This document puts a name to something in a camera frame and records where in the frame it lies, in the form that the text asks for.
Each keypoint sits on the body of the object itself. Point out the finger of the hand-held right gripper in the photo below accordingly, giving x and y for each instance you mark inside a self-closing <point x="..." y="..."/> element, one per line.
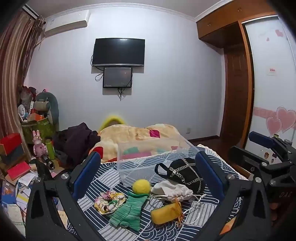
<point x="260" y="137"/>
<point x="245" y="157"/>

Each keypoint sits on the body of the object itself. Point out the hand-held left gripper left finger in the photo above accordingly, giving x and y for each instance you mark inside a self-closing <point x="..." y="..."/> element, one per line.
<point x="86" y="172"/>

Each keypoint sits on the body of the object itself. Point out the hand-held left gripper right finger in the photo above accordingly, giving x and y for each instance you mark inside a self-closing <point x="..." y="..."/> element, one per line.
<point x="209" y="172"/>

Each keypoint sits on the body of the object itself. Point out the floral fabric scrunchie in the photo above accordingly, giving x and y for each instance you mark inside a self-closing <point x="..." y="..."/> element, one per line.
<point x="104" y="204"/>

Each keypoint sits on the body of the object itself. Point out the clear plastic storage box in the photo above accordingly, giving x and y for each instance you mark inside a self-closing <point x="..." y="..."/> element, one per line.
<point x="138" y="166"/>

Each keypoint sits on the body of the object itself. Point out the green knitted doll yellow head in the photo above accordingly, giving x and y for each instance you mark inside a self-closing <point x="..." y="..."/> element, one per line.
<point x="129" y="208"/>

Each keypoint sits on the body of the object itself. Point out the yellow pouch with tassel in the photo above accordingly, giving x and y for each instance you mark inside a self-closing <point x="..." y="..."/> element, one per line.
<point x="164" y="213"/>

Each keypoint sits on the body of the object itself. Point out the blue white patterned bedsheet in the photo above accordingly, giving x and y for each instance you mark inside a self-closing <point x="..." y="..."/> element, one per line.
<point x="108" y="179"/>

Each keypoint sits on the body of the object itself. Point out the dark clothes pile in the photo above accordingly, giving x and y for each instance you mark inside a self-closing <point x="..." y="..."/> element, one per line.
<point x="74" y="141"/>

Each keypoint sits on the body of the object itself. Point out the black flashlight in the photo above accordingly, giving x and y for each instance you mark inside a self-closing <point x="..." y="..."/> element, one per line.
<point x="48" y="161"/>

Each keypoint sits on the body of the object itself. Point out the green cylinder bottle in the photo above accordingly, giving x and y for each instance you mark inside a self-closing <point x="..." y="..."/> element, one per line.
<point x="50" y="149"/>

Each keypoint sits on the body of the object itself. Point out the white sliding door pink hearts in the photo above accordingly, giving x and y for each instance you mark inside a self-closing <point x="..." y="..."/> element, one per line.
<point x="268" y="92"/>

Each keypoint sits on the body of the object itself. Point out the brown wooden door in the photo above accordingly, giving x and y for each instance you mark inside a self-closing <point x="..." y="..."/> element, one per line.
<point x="237" y="92"/>

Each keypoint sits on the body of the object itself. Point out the pink rabbit toy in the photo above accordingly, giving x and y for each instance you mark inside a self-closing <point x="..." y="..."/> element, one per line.
<point x="39" y="146"/>

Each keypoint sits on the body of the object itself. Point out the yellow fuzzy cloth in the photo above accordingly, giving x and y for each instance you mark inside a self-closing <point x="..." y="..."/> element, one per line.
<point x="111" y="120"/>

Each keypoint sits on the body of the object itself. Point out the green storage box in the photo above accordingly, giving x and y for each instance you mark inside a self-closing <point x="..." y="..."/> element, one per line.
<point x="39" y="131"/>

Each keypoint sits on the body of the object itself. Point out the yellow floral blanket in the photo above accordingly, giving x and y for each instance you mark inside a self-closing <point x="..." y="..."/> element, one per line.
<point x="138" y="134"/>

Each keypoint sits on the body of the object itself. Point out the red book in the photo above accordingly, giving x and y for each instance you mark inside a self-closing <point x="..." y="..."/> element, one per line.
<point x="18" y="170"/>

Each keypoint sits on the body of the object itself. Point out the dark grey box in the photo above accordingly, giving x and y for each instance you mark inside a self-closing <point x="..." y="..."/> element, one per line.
<point x="12" y="156"/>

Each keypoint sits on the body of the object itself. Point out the grey green plush toy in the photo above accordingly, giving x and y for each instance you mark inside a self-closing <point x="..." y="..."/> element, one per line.
<point x="47" y="105"/>

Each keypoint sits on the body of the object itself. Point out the pile of papers and books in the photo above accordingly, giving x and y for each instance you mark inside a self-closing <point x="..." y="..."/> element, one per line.
<point x="16" y="204"/>

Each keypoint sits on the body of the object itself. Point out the red box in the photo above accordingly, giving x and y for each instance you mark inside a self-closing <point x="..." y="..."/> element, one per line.
<point x="10" y="142"/>

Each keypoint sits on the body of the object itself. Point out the small white fan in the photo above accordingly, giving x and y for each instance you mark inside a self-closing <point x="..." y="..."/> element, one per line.
<point x="21" y="111"/>

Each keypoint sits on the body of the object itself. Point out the wooden overhead cabinet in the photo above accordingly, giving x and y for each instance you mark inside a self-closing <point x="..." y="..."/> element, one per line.
<point x="219" y="25"/>

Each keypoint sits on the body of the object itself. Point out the brown striped curtain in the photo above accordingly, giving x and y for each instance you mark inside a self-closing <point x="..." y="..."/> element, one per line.
<point x="13" y="69"/>

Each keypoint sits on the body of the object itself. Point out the white air conditioner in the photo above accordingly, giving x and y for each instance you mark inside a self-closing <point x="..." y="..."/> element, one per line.
<point x="66" y="22"/>

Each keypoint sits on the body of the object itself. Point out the small wall monitor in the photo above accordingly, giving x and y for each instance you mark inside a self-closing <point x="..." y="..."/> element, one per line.
<point x="117" y="77"/>

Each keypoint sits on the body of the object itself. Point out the black wall television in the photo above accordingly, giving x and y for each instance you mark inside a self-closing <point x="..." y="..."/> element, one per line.
<point x="119" y="52"/>

